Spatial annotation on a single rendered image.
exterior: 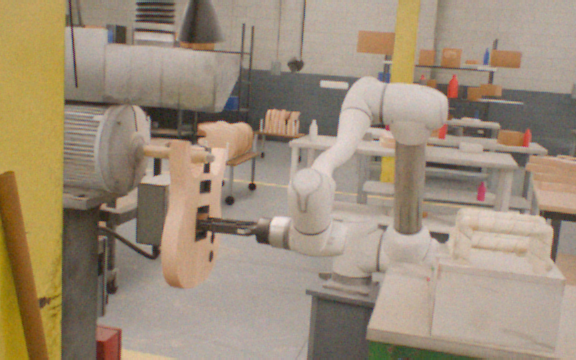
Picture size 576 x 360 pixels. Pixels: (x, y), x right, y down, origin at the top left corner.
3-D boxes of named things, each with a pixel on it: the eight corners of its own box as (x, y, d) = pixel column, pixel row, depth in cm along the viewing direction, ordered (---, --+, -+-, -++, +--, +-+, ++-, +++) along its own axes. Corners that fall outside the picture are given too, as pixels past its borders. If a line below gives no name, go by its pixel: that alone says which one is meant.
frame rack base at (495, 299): (430, 336, 147) (438, 264, 144) (428, 313, 162) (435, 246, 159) (555, 354, 143) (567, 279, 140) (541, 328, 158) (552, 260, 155)
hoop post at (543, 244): (533, 274, 142) (539, 232, 140) (530, 269, 145) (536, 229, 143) (548, 276, 141) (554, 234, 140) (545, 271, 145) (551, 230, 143)
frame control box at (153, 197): (85, 259, 205) (87, 179, 201) (119, 243, 226) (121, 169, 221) (157, 270, 200) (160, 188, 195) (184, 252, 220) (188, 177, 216)
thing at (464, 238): (454, 264, 145) (459, 223, 143) (453, 260, 148) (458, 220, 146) (469, 266, 144) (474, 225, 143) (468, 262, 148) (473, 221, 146)
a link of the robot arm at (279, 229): (294, 248, 183) (274, 245, 185) (297, 216, 183) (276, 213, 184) (286, 252, 174) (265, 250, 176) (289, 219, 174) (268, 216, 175)
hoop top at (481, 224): (458, 230, 144) (460, 216, 143) (457, 227, 147) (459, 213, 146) (553, 241, 140) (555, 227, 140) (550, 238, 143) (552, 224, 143)
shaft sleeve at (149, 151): (143, 157, 178) (143, 146, 178) (149, 155, 181) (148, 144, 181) (205, 164, 174) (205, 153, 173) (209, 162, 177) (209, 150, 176)
